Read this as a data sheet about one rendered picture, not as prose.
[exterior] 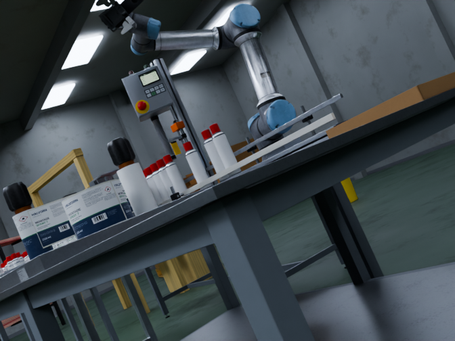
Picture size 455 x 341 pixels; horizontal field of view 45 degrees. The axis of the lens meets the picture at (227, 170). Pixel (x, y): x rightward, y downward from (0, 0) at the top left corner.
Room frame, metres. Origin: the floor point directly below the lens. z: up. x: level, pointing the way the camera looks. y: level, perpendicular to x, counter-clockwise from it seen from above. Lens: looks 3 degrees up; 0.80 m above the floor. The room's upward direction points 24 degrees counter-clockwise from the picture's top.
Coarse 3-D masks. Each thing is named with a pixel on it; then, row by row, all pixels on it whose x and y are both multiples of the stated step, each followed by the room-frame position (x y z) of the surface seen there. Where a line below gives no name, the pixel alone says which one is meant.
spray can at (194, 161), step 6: (186, 144) 2.14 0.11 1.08; (186, 150) 2.14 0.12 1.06; (192, 150) 2.14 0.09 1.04; (186, 156) 2.14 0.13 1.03; (192, 156) 2.13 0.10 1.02; (198, 156) 2.14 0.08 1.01; (192, 162) 2.13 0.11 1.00; (198, 162) 2.13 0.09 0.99; (192, 168) 2.14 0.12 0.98; (198, 168) 2.13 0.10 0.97; (204, 168) 2.15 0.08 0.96; (198, 174) 2.13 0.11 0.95; (204, 174) 2.14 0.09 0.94; (198, 180) 2.13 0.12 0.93; (204, 186) 2.13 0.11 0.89
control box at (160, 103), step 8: (144, 72) 2.31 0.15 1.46; (128, 80) 2.31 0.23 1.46; (136, 80) 2.31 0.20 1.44; (160, 80) 2.32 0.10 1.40; (128, 88) 2.30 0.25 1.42; (136, 88) 2.31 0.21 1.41; (144, 88) 2.31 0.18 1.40; (136, 96) 2.31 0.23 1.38; (144, 96) 2.31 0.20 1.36; (160, 96) 2.32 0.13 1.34; (168, 96) 2.32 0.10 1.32; (136, 104) 2.30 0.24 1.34; (152, 104) 2.31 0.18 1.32; (160, 104) 2.32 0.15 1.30; (168, 104) 2.32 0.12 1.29; (136, 112) 2.31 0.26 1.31; (144, 112) 2.31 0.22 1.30; (152, 112) 2.32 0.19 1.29; (160, 112) 2.38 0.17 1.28
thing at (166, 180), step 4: (160, 160) 2.29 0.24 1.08; (160, 164) 2.29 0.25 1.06; (164, 164) 2.30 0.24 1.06; (160, 168) 2.29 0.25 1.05; (164, 168) 2.28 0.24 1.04; (160, 172) 2.28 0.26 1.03; (164, 172) 2.28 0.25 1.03; (160, 176) 2.29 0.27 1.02; (164, 176) 2.28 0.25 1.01; (168, 176) 2.28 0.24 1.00; (164, 180) 2.29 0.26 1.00; (168, 180) 2.28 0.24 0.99; (164, 184) 2.29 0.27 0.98; (168, 184) 2.28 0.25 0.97; (168, 188) 2.28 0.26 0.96; (168, 192) 2.29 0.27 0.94
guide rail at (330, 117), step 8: (320, 120) 1.61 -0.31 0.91; (328, 120) 1.59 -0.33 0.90; (304, 128) 1.66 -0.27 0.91; (312, 128) 1.64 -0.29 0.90; (288, 136) 1.71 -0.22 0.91; (296, 136) 1.69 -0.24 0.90; (272, 144) 1.77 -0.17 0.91; (280, 144) 1.75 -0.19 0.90; (264, 152) 1.81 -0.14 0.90; (248, 160) 1.87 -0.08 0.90; (232, 168) 1.94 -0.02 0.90; (216, 176) 2.02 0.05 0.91; (200, 184) 2.09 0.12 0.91; (184, 192) 2.18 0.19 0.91; (168, 200) 2.28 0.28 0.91
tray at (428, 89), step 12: (420, 84) 1.29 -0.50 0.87; (432, 84) 1.32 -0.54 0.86; (444, 84) 1.36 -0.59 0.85; (396, 96) 1.32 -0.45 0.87; (408, 96) 1.30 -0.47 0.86; (420, 96) 1.28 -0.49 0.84; (432, 96) 1.31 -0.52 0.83; (372, 108) 1.38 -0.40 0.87; (384, 108) 1.36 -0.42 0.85; (396, 108) 1.33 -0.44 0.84; (348, 120) 1.44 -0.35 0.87; (360, 120) 1.42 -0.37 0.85; (372, 120) 1.39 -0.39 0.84; (336, 132) 1.48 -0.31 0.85
